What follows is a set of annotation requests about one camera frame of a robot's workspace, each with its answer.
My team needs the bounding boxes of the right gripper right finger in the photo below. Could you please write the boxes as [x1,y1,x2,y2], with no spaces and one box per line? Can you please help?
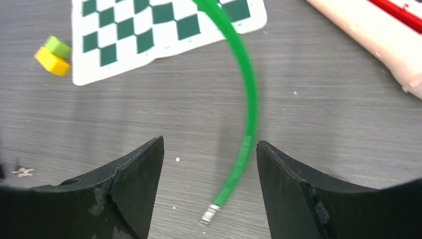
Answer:
[256,141,422,239]

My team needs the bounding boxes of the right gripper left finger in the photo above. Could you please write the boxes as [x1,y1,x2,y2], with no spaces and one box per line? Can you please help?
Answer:
[0,136,164,239]

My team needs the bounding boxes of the green cable lock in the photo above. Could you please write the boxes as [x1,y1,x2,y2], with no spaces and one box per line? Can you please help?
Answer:
[194,0,259,227]

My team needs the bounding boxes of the yellow block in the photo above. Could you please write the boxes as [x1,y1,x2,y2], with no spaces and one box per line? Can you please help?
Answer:
[34,46,70,76]

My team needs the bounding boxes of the green white chessboard mat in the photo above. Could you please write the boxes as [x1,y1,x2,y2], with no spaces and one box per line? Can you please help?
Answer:
[71,0,268,87]

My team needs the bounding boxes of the green block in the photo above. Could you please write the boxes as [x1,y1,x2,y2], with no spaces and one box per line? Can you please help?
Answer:
[44,35,71,59]

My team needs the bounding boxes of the red white block toy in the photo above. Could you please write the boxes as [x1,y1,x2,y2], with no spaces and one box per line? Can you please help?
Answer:
[370,0,422,34]

